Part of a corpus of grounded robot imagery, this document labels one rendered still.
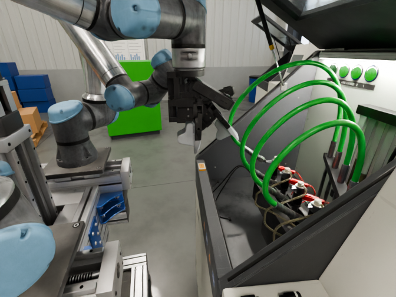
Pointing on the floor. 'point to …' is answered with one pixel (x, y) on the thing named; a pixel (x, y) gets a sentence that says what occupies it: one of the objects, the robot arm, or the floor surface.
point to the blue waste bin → (253, 89)
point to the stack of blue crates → (29, 87)
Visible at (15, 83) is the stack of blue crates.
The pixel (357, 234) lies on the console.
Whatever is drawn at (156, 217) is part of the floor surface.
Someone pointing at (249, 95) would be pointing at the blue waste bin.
